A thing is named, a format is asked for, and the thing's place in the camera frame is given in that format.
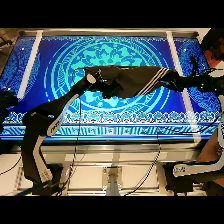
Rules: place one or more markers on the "dark trousers with white stripes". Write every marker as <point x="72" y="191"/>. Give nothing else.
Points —
<point x="133" y="81"/>

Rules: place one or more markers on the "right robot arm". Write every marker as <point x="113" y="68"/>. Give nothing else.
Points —
<point x="200" y="169"/>

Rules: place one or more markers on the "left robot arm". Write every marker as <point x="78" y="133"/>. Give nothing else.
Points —
<point x="37" y="133"/>

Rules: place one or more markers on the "heap of clothes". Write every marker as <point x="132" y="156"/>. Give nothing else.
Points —
<point x="213" y="40"/>

